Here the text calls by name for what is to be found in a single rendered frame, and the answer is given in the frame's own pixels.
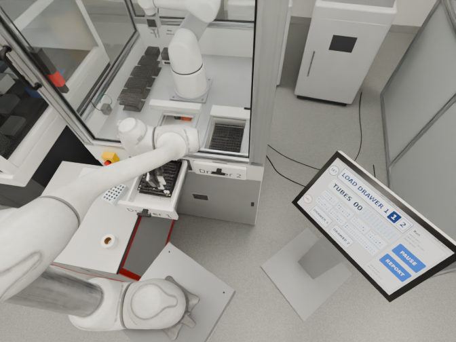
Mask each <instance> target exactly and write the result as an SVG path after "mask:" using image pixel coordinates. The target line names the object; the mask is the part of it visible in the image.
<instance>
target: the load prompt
mask: <svg viewBox="0 0 456 342"><path fill-rule="evenodd" d="M337 178H338V179H339V180H340V181H342V182H343V183H344V184H345V185H347V186H348V187H349V188H350V189H351V190H352V191H353V192H354V193H356V194H357V195H358V196H359V197H361V198H362V199H363V200H364V201H365V202H366V203H367V204H368V205H369V206H371V207H372V208H373V209H374V210H376V211H377V212H378V213H379V214H380V215H381V216H382V217H383V218H385V219H386V220H387V221H388V222H389V223H391V224H392V225H393V226H394V227H395V228H397V230H399V231H400V232H401V233H402V234H403V233H405V232H406V231H408V230H409V229H410V228H411V227H412V226H414V225H415V224H413V223H412V222H411V221H410V220H408V219H407V218H406V217H405V216H404V215H403V214H401V213H400V212H399V211H397V209H395V208H394V207H393V206H392V205H390V204H389V203H388V202H387V201H385V200H384V199H383V198H382V197H381V196H380V195H378V194H377V193H376V192H374V191H373V190H372V189H371V188H370V187H369V186H367V185H366V184H365V183H363V182H362V181H361V180H360V179H359V178H358V177H357V176H355V175H354V174H353V173H351V172H350V171H349V170H348V169H347V168H344V169H343V170H342V171H341V172H340V173H339V175H338V176H337Z"/></svg>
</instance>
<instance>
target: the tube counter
mask: <svg viewBox="0 0 456 342"><path fill-rule="evenodd" d="M350 207H351V208H352V209H354V210H355V211H356V212H357V213H358V214H359V215H360V216H361V217H362V218H363V219H364V220H365V221H367V222H368V223H369V224H370V225H371V226H372V227H374V228H375V229H376V230H377V231H378V232H379V233H380V234H381V235H382V236H383V237H384V238H385V239H387V240H388V241H389V242H390V243H392V242H393V241H394V240H396V239H397V238H399V237H400V235H399V234H398V233H397V232H395V231H394V230H393V229H392V228H391V227H390V226H389V225H388V224H387V223H385V222H384V221H383V220H382V219H381V218H379V217H378V216H377V215H376V214H375V213H374V212H373V211H372V210H370V209H369V208H368V207H367V206H365V205H364V204H363V203H362V202H361V201H360V200H359V199H357V200H356V201H355V202H354V203H353V204H352V205H351V206H350Z"/></svg>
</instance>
